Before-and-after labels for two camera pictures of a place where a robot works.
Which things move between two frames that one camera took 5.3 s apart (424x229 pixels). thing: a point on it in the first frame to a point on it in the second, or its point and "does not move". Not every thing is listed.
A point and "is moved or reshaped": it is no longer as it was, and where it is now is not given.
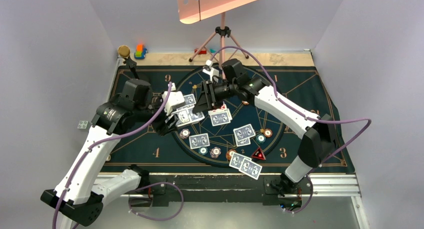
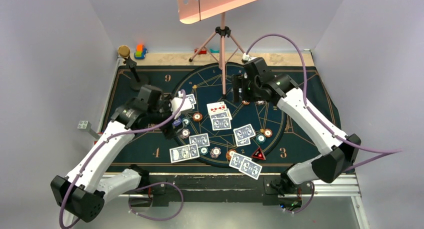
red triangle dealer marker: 258,154 does not move
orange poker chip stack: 229,154 does not move
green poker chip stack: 203,151 does not move
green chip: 260,138 does not move
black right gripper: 208,98 to 239,81
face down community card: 220,118 is moved or reshaped
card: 243,142 does not move
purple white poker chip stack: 215,152 does not move
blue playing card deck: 185,115 to 184,153
